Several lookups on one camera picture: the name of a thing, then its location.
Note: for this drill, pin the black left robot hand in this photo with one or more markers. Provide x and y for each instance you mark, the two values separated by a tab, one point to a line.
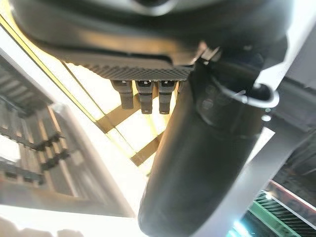
187	158

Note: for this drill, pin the grey dishwasher rack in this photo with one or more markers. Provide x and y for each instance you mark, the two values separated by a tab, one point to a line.
29	138

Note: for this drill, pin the green ribbed mat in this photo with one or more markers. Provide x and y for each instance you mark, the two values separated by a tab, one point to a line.
279	214

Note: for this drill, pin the grey metal frame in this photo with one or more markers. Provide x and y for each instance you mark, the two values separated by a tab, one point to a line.
256	170

